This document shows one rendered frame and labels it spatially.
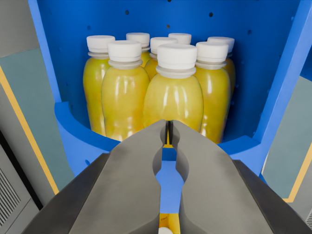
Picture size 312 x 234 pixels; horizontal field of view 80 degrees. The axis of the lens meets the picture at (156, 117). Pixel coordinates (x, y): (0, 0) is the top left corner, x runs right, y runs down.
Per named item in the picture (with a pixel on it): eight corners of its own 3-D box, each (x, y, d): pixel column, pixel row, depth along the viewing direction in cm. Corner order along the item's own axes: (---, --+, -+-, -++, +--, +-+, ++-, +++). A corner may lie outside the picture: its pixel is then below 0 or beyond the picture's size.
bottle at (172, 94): (192, 211, 25) (218, 70, 16) (139, 206, 25) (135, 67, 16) (189, 172, 31) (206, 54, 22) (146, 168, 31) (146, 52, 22)
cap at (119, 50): (107, 59, 21) (105, 42, 20) (110, 52, 24) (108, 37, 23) (142, 59, 21) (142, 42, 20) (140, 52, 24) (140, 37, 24)
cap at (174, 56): (197, 67, 17) (200, 47, 16) (155, 65, 17) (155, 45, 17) (194, 58, 21) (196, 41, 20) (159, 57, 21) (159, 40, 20)
